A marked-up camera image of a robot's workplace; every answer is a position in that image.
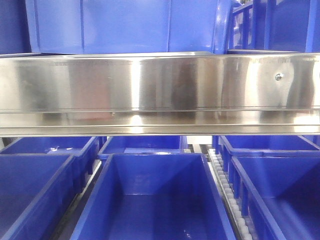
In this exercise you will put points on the blue bin rear middle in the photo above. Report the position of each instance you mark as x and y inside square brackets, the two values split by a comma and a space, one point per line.
[143, 144]

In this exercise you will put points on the blue bin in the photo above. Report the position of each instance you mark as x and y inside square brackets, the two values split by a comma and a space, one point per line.
[84, 149]
[228, 146]
[35, 191]
[279, 195]
[143, 144]
[154, 197]

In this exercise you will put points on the blue bin rear right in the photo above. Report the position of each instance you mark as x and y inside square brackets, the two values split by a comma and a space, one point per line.
[228, 146]

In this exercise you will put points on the blue bin rear left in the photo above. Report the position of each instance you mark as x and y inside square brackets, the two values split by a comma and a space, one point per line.
[84, 149]

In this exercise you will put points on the blue bin lower middle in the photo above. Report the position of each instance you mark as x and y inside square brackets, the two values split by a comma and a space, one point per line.
[154, 197]

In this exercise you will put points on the roller track divider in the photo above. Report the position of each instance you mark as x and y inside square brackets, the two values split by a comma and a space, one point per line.
[241, 225]

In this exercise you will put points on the blue bin lower right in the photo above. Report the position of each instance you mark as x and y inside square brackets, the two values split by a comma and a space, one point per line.
[279, 195]

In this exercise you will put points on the large blue crate upper middle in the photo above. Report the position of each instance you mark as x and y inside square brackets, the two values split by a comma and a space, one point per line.
[128, 26]

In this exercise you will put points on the blue bin lower left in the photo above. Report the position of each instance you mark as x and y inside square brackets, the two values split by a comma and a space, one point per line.
[35, 191]

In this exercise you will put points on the blue crate upper right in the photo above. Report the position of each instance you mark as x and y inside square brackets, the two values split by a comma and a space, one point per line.
[276, 25]

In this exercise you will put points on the stainless steel shelf rail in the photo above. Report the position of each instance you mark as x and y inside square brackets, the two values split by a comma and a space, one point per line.
[163, 93]

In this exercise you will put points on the shiny rail screw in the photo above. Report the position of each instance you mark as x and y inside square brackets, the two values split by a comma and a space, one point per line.
[279, 76]

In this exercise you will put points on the left metal divider rail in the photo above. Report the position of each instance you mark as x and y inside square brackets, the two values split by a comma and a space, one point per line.
[65, 227]

